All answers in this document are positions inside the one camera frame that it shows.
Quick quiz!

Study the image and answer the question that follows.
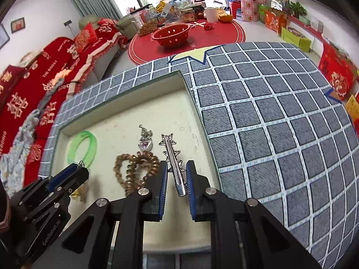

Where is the brown braided bead bracelet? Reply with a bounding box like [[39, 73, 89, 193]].
[[113, 153, 136, 186]]

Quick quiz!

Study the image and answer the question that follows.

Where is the green cardboard box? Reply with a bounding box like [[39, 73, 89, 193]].
[[281, 27, 312, 52]]

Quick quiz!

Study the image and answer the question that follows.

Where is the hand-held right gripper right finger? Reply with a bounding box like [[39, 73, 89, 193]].
[[185, 160, 323, 269]]

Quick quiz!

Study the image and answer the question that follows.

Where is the large red gift box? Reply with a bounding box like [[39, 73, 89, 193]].
[[318, 43, 359, 100]]

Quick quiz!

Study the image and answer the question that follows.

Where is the beige floral pillow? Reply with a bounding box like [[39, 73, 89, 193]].
[[19, 51, 40, 65]]

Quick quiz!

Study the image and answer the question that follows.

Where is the red colander basket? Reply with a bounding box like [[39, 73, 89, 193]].
[[151, 24, 192, 49]]

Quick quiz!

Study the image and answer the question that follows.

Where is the light blue-grey cloth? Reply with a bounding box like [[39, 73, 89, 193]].
[[0, 109, 40, 197]]

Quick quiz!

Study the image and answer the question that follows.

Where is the small white box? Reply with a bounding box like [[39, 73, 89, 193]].
[[310, 16, 324, 32]]

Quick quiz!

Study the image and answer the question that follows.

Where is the yellow hair tie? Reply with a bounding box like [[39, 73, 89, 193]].
[[70, 187, 88, 203]]

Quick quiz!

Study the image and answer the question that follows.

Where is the brown coil hair tie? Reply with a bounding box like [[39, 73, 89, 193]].
[[125, 151, 161, 197]]

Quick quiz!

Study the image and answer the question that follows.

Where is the pile of snack packets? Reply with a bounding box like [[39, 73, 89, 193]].
[[140, 0, 208, 26]]

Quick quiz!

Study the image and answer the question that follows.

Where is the small red photo frame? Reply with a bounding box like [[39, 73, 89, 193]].
[[10, 17, 26, 34]]

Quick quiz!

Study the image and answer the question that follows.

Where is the silver heart pendant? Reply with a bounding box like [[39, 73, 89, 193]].
[[137, 124, 154, 152]]

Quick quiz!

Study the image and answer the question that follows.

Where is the red patterned rolled quilt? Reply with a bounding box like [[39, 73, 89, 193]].
[[239, 0, 266, 22]]

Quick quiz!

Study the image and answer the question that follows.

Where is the grey knitted cloth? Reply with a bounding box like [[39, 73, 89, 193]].
[[37, 72, 68, 110]]

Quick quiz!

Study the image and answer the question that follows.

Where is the red printed sofa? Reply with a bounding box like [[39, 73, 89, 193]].
[[0, 19, 128, 189]]

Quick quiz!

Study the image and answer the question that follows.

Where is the red and orange gift box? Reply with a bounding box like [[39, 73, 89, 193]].
[[263, 9, 287, 35]]

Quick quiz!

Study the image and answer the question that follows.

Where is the red plastic stool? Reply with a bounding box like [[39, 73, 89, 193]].
[[228, 0, 242, 19]]

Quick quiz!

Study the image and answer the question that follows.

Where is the beige armchair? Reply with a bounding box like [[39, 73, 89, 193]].
[[78, 14, 144, 39]]

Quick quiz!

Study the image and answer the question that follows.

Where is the red cushion with white print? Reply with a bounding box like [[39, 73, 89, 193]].
[[0, 65, 26, 105]]

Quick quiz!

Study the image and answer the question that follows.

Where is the red round rug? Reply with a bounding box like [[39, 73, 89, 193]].
[[128, 18, 246, 68]]

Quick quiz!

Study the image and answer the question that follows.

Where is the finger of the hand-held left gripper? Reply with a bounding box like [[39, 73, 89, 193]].
[[13, 163, 85, 206], [25, 168, 90, 225]]

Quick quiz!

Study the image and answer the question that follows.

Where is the green transparent bangle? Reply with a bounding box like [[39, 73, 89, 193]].
[[67, 131, 97, 169]]

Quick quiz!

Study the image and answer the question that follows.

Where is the green potted plant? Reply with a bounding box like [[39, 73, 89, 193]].
[[283, 0, 308, 19]]

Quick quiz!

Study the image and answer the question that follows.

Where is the dark framed picture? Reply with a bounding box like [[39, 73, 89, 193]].
[[0, 24, 11, 50]]

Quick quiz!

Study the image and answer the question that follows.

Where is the silver star hair clip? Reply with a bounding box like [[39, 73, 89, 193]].
[[158, 134, 187, 197]]

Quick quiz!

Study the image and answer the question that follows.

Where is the red cushion with gold pattern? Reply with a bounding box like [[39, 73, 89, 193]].
[[73, 22, 97, 53]]

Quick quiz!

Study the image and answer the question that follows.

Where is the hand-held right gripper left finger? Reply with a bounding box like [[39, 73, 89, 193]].
[[36, 160, 169, 269]]

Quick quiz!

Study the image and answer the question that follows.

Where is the basket of nuts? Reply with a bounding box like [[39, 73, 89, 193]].
[[137, 19, 158, 37]]

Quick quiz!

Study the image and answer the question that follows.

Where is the red low shelf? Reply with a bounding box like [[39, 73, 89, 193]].
[[287, 14, 337, 46]]

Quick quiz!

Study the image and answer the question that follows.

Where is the shallow grey-green tray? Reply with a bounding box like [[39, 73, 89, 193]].
[[57, 71, 223, 255]]

